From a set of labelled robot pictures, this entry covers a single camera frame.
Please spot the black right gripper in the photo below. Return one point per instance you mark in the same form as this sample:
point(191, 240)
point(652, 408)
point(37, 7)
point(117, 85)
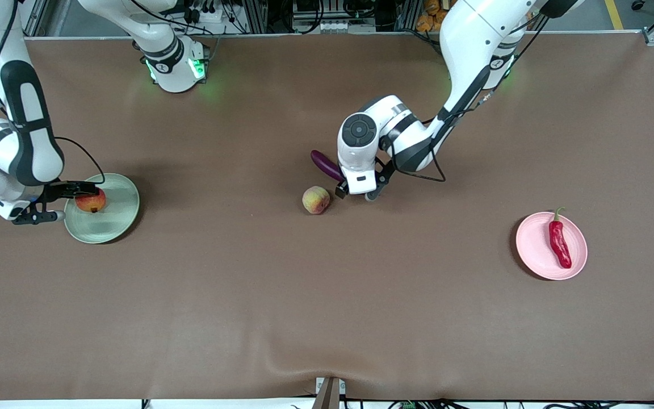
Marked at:
point(56, 190)

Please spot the red apple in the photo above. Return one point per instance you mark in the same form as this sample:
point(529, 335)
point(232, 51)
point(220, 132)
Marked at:
point(91, 203)

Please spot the yellow pink peach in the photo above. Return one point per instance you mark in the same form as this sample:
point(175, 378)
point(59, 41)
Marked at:
point(315, 200)

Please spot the long purple eggplant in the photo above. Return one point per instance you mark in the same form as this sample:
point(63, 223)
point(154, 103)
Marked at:
point(324, 162)

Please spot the red chili pepper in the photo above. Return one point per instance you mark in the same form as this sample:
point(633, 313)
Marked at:
point(560, 244)

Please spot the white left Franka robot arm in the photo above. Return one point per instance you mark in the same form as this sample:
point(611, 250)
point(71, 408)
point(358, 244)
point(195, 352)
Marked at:
point(469, 34)

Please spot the pile of orange fruits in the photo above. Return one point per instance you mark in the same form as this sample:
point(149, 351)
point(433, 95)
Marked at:
point(432, 17)

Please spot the light green round plate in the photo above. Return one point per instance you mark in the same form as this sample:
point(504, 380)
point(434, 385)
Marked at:
point(117, 221)

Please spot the brown table cover mat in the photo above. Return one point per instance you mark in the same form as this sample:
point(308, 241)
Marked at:
point(247, 312)

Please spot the white power strip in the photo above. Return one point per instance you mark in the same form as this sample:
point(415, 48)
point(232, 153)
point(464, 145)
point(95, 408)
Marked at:
point(335, 26)

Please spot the pink round plate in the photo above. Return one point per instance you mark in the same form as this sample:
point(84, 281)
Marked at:
point(537, 250)

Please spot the small green terminal connector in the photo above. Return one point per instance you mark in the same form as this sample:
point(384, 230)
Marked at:
point(409, 405)

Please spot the metal stand bracket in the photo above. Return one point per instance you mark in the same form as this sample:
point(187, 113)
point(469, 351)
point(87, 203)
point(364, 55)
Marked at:
point(330, 395)

